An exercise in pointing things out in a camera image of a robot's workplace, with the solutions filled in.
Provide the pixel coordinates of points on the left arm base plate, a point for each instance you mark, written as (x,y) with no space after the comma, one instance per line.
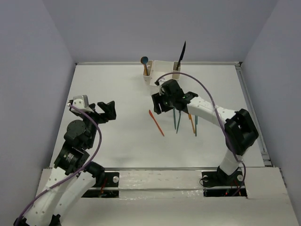
(109,188)

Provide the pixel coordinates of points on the orange spoon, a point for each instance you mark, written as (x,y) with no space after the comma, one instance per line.
(146,70)

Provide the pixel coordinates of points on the white utensil caddy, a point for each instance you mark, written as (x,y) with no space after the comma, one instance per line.
(155,69)

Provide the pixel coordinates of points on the teal plastic knife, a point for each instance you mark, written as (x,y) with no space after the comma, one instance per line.
(178,122)

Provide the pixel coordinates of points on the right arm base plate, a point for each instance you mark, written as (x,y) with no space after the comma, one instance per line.
(213,187)

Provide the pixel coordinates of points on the black handled steel knife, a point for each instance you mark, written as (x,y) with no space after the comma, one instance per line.
(181,56)

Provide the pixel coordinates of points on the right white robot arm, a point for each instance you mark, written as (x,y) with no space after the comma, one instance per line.
(237,126)

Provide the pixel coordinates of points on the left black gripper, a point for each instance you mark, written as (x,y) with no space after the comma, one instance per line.
(99,117)

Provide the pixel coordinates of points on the long orange chopstick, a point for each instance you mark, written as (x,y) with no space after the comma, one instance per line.
(192,124)

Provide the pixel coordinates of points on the blue spoon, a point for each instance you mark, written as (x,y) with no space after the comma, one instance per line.
(144,61)

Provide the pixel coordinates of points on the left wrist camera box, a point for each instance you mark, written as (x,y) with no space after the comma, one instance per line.
(80,102)

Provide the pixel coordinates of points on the long teal chopstick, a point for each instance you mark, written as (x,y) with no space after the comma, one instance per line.
(196,124)

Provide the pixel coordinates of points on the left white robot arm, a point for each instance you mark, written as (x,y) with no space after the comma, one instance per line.
(74,171)

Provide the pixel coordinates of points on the orange plastic knife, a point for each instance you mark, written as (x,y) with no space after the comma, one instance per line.
(157,124)

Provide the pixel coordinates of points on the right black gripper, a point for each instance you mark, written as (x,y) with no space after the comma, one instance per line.
(157,99)

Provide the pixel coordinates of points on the teal plastic fork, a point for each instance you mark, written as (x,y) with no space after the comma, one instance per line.
(174,118)

